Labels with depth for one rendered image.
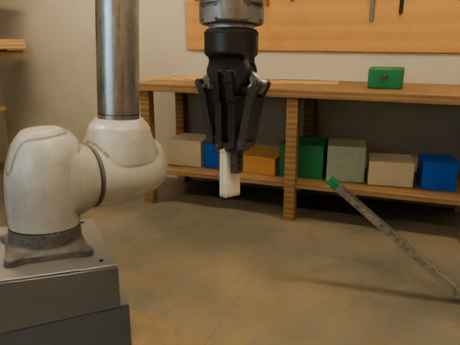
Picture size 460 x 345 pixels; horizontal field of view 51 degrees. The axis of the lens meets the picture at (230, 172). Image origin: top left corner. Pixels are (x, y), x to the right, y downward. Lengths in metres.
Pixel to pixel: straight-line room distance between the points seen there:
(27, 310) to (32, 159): 0.30
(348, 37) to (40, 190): 2.76
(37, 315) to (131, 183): 0.35
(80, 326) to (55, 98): 3.63
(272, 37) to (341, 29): 0.49
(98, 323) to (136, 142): 0.41
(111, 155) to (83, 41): 3.26
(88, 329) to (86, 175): 0.33
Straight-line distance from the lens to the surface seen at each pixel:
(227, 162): 0.69
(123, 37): 1.17
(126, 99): 1.17
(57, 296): 1.08
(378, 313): 2.29
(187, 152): 3.48
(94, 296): 1.10
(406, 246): 2.35
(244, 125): 0.66
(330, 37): 3.53
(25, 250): 1.13
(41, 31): 4.63
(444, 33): 3.49
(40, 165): 1.07
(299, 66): 3.60
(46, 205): 1.08
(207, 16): 0.67
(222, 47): 0.66
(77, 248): 1.13
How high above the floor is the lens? 1.17
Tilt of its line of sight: 16 degrees down
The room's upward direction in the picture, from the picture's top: straight up
